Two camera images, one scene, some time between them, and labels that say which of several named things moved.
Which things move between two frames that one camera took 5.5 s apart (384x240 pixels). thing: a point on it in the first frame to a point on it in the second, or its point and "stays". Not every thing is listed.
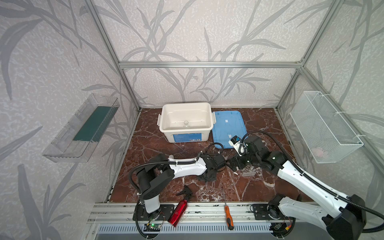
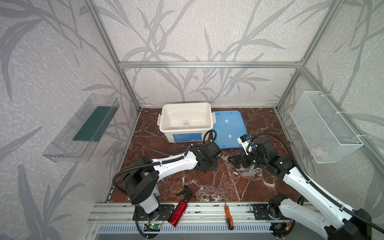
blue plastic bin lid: x=227 y=125 stays
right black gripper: x=240 y=160 stays
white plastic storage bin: x=187 y=122 stays
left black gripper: x=210 y=171 to x=214 y=149
